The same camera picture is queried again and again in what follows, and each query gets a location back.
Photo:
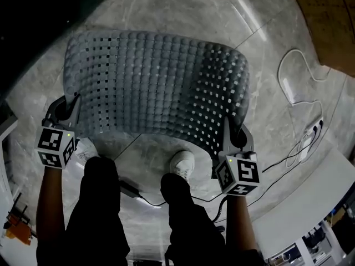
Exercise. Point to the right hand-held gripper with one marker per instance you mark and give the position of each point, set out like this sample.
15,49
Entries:
241,173

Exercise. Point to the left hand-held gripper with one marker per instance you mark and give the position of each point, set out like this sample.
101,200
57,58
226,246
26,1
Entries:
54,145

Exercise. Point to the grey perforated rubber bath mat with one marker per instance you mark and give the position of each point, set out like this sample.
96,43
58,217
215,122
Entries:
155,87

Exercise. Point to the person's right forearm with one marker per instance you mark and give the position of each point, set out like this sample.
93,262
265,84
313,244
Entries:
240,223

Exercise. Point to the person's left forearm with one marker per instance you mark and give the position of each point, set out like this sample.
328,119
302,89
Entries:
51,204

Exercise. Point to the person's left white shoe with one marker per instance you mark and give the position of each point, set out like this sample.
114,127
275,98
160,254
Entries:
87,150

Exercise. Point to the person's white shoe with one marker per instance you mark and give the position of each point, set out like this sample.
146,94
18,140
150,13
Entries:
183,162
87,150

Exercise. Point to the person's right white shoe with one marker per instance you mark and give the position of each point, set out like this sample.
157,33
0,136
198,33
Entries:
183,162

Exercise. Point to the white power adapter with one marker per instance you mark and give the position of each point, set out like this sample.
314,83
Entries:
305,147

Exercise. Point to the white rectangular fixture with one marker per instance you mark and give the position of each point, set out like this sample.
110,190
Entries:
299,204

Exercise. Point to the person's right leg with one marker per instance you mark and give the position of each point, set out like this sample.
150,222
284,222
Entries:
191,217

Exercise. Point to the person's leg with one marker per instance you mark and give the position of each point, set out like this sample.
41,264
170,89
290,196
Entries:
191,217
97,209

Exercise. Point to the black adapter brick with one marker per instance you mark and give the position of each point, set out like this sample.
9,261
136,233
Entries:
130,188

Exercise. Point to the person's left leg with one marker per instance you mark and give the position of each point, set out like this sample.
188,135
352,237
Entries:
97,209

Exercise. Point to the cluttered white shelf unit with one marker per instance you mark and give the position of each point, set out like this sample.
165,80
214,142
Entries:
313,240

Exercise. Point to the orange tool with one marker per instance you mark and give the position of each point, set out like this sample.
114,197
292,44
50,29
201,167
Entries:
18,229

